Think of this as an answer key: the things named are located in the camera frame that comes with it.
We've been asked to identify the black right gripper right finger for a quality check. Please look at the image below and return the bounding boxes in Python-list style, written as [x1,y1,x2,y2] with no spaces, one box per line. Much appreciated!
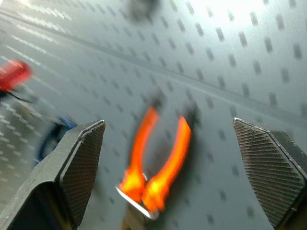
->
[232,117,307,230]

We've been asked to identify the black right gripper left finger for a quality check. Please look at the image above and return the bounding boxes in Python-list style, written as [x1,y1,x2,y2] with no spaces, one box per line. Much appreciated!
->
[0,119,106,230]

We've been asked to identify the orange handled pliers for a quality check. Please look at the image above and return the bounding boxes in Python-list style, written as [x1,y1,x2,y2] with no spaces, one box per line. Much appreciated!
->
[115,105,192,230]

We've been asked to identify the white metal pegboard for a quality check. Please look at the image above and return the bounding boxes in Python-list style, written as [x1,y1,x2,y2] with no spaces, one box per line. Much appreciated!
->
[0,0,307,230]

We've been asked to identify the blue handled tool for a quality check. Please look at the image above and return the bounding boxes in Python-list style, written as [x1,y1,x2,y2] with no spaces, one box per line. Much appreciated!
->
[33,115,78,166]

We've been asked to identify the red handled tool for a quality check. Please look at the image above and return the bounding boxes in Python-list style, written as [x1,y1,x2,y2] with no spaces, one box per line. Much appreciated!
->
[0,59,33,92]

